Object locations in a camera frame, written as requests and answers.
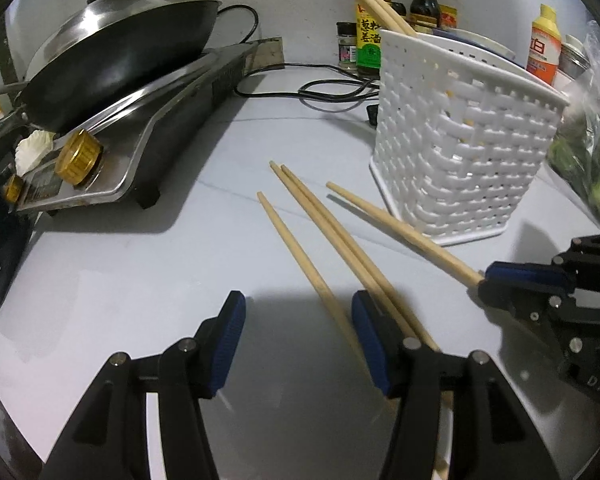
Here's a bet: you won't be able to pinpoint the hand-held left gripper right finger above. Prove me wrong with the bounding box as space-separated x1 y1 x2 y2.
351 290 561 480

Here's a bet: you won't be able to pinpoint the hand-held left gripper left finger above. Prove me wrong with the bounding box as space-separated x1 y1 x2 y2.
40 290 247 480

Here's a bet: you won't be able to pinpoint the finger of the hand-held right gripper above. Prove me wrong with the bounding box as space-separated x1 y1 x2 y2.
485 234 600 291
477 281 600 343

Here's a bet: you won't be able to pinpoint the white woven plastic basket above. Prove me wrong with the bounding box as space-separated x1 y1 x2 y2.
369 29 572 247

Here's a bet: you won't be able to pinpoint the green leafy vegetables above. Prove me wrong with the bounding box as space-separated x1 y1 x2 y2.
550 110 600 231

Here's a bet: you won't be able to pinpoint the clear plastic bag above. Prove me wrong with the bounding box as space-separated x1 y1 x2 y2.
547 20 600 233

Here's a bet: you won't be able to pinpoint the steel jar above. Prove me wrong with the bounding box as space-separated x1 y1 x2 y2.
552 35 593 91

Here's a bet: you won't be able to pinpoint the yellow orange squeeze bottle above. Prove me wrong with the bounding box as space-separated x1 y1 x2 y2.
526 4 563 86

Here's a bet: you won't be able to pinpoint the steel induction cooker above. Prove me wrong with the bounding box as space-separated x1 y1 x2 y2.
0 40 261 216

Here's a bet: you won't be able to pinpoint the red-capped green-label sauce bottle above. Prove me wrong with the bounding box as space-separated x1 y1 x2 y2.
355 0 387 80

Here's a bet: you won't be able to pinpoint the yellow-capped amber sauce bottle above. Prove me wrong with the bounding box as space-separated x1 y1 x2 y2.
436 0 458 31

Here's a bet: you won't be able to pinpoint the white garlic bulb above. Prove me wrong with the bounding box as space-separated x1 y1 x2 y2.
15 130 56 173

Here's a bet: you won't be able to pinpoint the small spice jar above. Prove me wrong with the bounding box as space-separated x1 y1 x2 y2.
336 21 359 73

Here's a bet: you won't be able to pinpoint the weathered wooden board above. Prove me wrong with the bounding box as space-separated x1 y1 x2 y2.
250 37 286 71

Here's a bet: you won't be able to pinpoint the black wok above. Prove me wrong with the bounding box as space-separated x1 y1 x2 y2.
0 0 222 158

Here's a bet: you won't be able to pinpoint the black cooker power cable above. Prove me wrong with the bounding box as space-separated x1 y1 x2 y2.
235 62 381 111

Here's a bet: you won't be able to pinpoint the thin black cable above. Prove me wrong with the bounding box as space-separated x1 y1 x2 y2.
217 4 259 43

